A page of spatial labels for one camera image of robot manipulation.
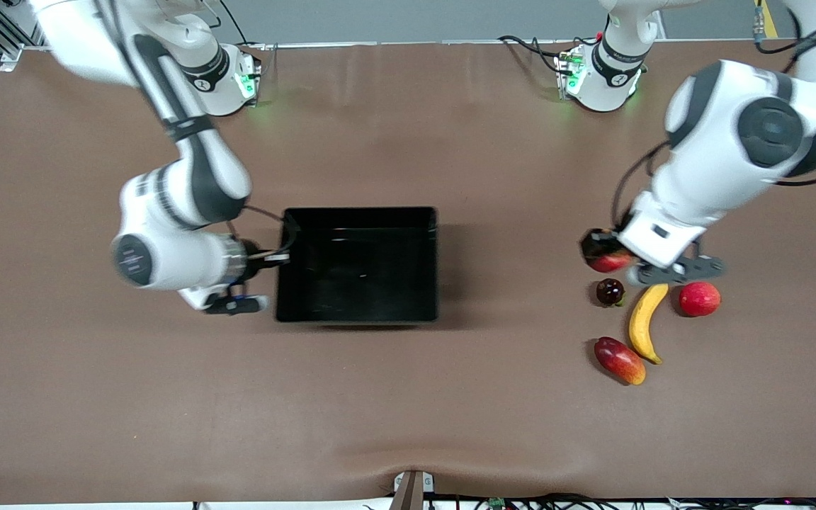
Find red apple with yellow patch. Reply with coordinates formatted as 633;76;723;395
585;241;633;274

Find black plastic box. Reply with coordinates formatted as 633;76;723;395
275;206;440;325

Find yellow banana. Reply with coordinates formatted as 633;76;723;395
628;283;669;365

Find plain red apple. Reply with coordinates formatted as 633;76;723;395
679;281;722;317

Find red yellow mango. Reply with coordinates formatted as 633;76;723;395
594;336;647;386

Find brown table cover mat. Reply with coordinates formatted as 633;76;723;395
0;39;816;505

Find metal table clamp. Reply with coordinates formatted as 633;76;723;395
392;470;436;510

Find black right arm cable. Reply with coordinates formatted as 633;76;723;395
227;204;300;257

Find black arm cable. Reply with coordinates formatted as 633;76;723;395
227;204;300;257
610;140;671;231

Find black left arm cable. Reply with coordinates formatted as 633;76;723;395
610;140;671;231

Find black left base cables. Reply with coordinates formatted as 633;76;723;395
499;34;575;72

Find black right base cable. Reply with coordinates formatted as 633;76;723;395
220;0;267;50

